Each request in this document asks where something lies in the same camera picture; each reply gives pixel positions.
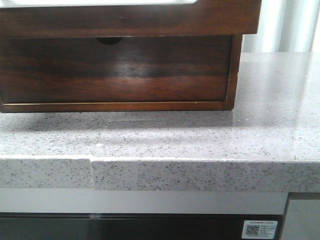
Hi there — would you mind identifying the wooden drawer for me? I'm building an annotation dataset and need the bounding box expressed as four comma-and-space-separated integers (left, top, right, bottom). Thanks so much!
0, 34, 235, 104
0, 0, 262, 39

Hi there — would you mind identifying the dark wooden drawer cabinet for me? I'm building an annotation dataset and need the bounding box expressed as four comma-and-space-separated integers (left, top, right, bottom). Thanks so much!
0, 33, 243, 113

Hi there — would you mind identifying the white QR code sticker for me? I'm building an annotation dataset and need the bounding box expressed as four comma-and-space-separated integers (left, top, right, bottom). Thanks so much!
241, 220, 278, 240

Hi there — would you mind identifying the grey cabinet door panel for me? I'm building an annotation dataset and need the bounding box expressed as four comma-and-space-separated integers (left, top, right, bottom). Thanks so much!
281, 193, 320, 240

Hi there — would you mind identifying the white item on cabinet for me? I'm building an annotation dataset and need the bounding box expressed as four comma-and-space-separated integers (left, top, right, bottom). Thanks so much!
0, 0, 196, 7

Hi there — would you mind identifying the black under-counter appliance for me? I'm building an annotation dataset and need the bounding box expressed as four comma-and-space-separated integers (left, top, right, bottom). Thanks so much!
0, 212, 284, 240

